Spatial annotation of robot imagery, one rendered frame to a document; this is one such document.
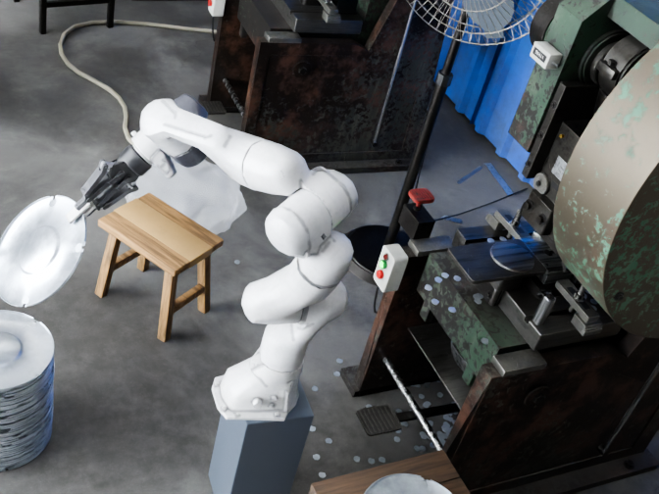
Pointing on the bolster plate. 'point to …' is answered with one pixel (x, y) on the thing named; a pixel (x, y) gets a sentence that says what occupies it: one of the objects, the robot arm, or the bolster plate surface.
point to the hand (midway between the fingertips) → (80, 211)
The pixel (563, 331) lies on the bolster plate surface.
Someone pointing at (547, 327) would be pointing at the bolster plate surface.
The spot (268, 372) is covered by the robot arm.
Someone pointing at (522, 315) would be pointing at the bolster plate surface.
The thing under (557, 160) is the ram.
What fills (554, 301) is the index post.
